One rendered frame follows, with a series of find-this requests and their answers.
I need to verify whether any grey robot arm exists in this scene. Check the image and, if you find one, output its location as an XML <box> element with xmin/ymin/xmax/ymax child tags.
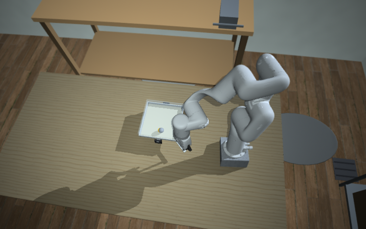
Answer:
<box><xmin>172</xmin><ymin>53</ymin><xmax>290</xmax><ymax>158</ymax></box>

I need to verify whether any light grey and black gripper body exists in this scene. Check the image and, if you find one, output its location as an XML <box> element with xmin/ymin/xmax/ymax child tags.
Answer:
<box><xmin>173</xmin><ymin>131</ymin><xmax>192</xmax><ymax>150</ymax></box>

